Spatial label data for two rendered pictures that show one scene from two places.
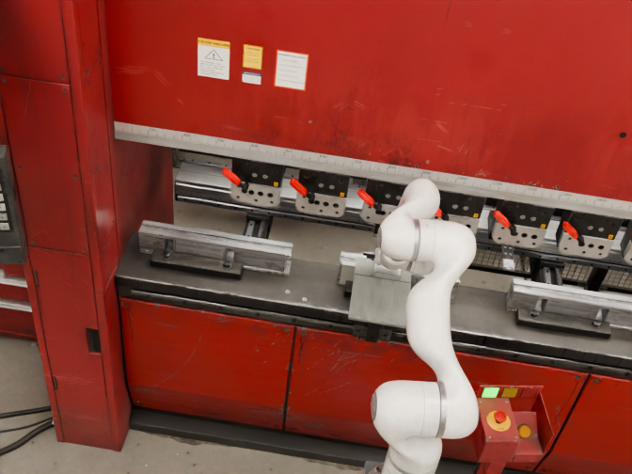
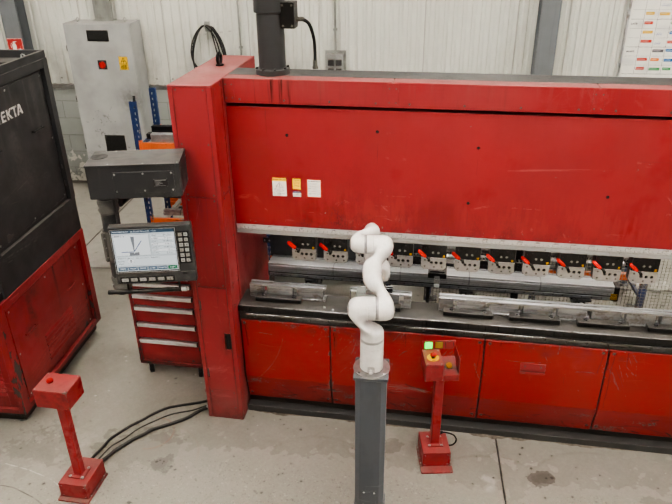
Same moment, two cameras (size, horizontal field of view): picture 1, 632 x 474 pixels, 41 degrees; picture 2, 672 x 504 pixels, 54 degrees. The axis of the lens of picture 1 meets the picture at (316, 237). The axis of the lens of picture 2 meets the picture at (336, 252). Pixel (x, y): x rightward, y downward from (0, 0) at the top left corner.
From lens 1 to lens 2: 1.71 m
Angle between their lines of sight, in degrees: 17
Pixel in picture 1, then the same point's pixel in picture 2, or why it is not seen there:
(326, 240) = not seen: hidden behind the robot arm
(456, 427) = (383, 311)
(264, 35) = (300, 173)
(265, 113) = (304, 211)
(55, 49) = (210, 182)
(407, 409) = (361, 304)
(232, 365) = (300, 356)
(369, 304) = not seen: hidden behind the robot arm
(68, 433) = (215, 409)
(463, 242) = (386, 241)
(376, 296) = not seen: hidden behind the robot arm
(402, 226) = (358, 236)
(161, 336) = (262, 341)
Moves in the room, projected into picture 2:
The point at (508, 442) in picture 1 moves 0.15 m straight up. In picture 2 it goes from (437, 366) to (439, 344)
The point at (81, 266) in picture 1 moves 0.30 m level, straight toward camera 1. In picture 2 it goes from (221, 295) to (226, 320)
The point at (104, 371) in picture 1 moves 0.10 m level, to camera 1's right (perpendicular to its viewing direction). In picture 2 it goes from (234, 361) to (248, 362)
